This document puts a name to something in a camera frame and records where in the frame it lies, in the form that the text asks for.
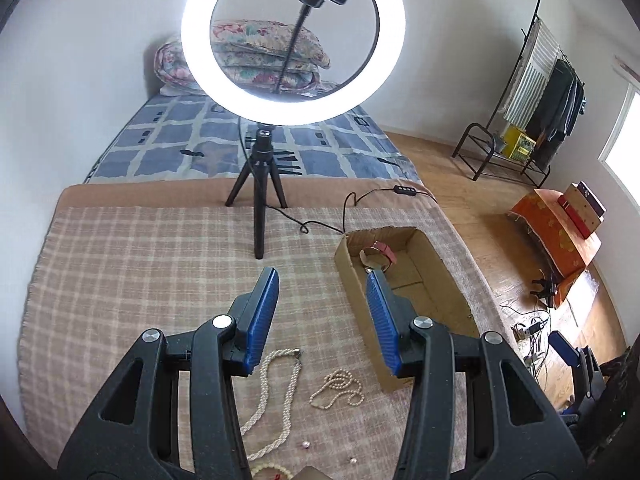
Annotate cream bead bracelet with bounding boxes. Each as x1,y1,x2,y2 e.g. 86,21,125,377
249,461,296,480

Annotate dark hanging clothes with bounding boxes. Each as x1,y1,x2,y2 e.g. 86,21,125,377
525,58,586,171

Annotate twisted white pearl necklace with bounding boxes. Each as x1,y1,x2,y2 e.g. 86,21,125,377
240,348,305,463

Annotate black power cable with remote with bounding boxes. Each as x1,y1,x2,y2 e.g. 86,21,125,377
236,119,440,235

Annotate floor cables and power strip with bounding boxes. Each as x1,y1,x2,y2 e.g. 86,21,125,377
499,268,561,380

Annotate striped hanging towel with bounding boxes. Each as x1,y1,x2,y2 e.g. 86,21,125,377
498,18,561,130

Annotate white ring light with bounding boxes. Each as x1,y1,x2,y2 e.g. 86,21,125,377
181,0,406,126

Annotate thin cream pearl necklace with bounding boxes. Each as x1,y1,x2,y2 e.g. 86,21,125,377
308,367,367,410

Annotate blue patterned bed sheet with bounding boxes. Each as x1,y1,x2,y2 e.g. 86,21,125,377
86,94,420,183

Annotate black clothes rack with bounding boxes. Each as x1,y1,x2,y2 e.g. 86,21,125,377
452,3,587,188

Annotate folded floral quilt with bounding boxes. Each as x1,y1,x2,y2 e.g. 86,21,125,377
153,20,331,96

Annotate yellow box on rack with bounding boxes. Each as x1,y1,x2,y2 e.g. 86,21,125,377
501,125,536,162

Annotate brown and red boxes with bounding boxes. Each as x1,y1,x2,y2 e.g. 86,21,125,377
558,181,606,238

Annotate black tripod stand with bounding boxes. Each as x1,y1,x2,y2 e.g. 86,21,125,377
224,125,288,260

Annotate brown cardboard box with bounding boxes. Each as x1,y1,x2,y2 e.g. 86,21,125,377
334,226,480,393

